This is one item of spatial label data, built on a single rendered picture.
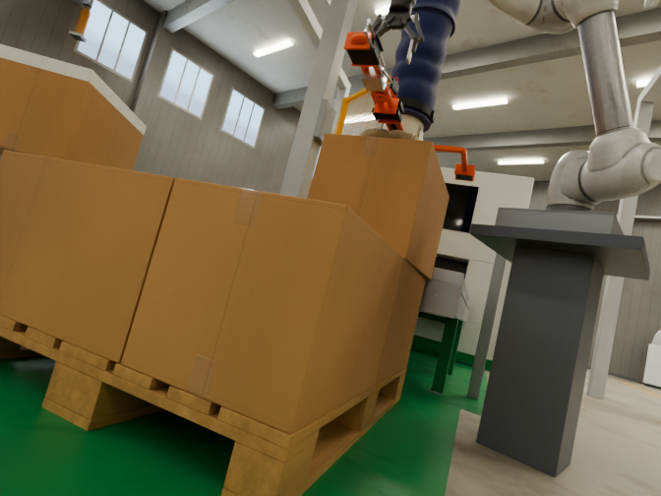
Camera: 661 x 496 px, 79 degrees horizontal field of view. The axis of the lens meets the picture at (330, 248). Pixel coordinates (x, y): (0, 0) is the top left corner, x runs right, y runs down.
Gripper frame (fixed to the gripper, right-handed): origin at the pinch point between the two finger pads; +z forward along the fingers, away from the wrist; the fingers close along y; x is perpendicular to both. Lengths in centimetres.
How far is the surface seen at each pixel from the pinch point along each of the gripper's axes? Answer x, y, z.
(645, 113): -355, -165, -179
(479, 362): -129, -49, 97
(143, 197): 52, 29, 68
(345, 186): -10.8, 7.9, 41.7
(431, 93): -36.5, -8.6, -9.0
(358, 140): -10.7, 7.4, 24.4
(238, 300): 52, -1, 84
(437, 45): -34.2, -7.0, -28.8
